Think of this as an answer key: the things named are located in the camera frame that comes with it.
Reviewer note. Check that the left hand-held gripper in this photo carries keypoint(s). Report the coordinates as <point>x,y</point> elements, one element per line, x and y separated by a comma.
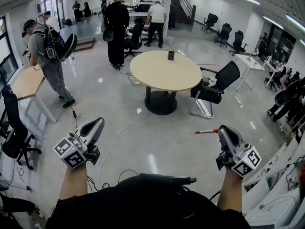
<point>71,155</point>

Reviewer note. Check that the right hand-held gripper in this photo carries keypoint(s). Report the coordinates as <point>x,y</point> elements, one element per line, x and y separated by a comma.
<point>245,163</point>

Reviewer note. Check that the red and white pen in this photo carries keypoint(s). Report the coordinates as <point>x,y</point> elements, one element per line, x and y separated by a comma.
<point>206,131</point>

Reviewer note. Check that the small black box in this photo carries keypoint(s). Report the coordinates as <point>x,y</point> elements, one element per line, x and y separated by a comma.
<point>171,55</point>

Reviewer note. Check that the person's left forearm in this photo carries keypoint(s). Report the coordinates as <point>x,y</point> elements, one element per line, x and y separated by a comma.
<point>72,182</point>

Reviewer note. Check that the another person's black shoulder bag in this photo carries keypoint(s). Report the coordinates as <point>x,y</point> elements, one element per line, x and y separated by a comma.
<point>108,35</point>

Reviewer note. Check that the person's right forearm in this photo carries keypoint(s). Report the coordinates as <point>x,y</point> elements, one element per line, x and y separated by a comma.
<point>230,192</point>

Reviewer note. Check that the black mesh visitor chair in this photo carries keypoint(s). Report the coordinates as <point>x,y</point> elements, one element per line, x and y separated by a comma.
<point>228,74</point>

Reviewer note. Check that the black chest-mounted screen device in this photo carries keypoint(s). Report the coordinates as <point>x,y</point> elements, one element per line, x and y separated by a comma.
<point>166,178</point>

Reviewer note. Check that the white cluttered workbench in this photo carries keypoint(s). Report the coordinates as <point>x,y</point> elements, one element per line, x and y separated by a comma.
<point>274,199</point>

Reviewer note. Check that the wooden desk with white legs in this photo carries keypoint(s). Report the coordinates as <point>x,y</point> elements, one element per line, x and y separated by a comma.
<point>28,82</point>

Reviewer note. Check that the black office chair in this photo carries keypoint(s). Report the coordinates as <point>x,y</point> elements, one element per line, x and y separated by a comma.
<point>210,19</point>
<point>238,40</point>
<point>137,32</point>
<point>13,118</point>
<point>225,31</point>

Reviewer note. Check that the round beige table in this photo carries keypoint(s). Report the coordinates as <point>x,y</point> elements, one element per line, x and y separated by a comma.
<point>164,73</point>

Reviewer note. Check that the person's black shirt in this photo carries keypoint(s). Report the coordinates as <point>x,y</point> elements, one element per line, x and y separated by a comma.
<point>143,206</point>

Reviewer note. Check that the white shelf unit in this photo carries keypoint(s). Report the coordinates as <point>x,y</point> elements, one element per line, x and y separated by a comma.
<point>137,14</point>

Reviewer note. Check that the dark staircase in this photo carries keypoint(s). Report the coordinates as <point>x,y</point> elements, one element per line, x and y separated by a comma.
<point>181,11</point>

